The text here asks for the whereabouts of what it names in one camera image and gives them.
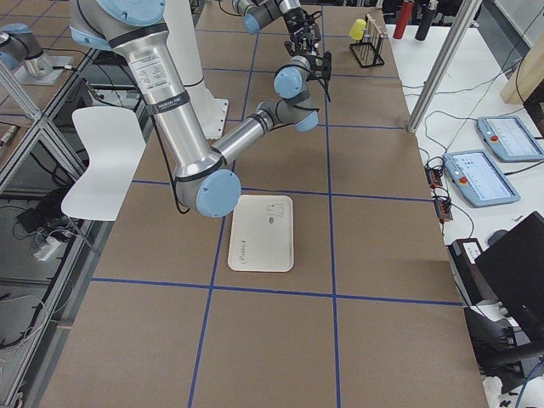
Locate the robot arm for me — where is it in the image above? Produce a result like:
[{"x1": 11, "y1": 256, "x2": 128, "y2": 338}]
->
[
  {"x1": 231, "y1": 0, "x2": 321, "y2": 56},
  {"x1": 70, "y1": 1, "x2": 332, "y2": 218}
]

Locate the black wire cup rack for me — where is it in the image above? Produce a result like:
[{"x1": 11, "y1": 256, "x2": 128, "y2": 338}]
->
[{"x1": 349, "y1": 14, "x2": 388, "y2": 68}]

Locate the red bottle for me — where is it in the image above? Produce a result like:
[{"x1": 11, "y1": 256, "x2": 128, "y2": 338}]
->
[{"x1": 393, "y1": 0, "x2": 415, "y2": 39}]

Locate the far teach pendant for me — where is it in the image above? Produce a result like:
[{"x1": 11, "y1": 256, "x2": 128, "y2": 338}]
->
[{"x1": 477, "y1": 116, "x2": 543, "y2": 162}]

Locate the yellow cup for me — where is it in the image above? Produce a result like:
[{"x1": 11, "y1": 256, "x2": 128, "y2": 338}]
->
[{"x1": 349, "y1": 19, "x2": 367, "y2": 42}]

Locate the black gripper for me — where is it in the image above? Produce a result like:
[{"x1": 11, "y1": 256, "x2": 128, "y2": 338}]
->
[
  {"x1": 308, "y1": 51, "x2": 332, "y2": 83},
  {"x1": 283, "y1": 10, "x2": 322, "y2": 56}
]

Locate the teach pendant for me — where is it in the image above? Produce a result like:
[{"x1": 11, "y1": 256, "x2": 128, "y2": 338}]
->
[
  {"x1": 444, "y1": 150, "x2": 521, "y2": 207},
  {"x1": 477, "y1": 116, "x2": 543, "y2": 162}
]

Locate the white chair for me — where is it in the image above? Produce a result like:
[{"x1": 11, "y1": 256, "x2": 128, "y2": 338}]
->
[{"x1": 61, "y1": 106, "x2": 146, "y2": 221}]

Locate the white rabbit tray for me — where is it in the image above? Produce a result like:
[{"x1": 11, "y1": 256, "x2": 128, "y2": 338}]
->
[{"x1": 228, "y1": 195, "x2": 294, "y2": 273}]

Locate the black monitor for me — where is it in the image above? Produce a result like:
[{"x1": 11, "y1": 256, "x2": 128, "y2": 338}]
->
[{"x1": 476, "y1": 211, "x2": 543, "y2": 341}]

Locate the aluminium frame post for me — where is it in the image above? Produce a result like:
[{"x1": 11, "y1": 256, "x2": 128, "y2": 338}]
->
[{"x1": 406, "y1": 0, "x2": 482, "y2": 133}]

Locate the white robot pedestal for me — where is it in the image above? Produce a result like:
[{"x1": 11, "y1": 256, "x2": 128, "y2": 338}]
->
[{"x1": 164, "y1": 0, "x2": 229, "y2": 139}]

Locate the near teach pendant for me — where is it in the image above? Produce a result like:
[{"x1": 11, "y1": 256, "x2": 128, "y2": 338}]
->
[{"x1": 444, "y1": 150, "x2": 521, "y2": 207}]

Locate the black bottle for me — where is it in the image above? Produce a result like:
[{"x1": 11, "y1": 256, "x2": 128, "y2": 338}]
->
[{"x1": 415, "y1": 0, "x2": 439, "y2": 41}]

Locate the black mini computer box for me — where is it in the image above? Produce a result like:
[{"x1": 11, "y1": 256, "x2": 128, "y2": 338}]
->
[{"x1": 447, "y1": 238, "x2": 501, "y2": 306}]

